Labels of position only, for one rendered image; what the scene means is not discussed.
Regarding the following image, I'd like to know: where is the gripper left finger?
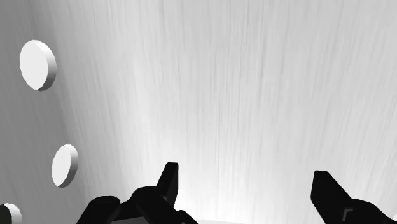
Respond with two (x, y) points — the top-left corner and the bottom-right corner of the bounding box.
(76, 162), (200, 224)

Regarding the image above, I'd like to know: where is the white wooden chest of drawers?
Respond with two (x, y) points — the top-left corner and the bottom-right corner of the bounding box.
(0, 0), (397, 224)

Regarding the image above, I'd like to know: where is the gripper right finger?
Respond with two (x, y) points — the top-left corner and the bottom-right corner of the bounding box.
(310, 169), (397, 224)

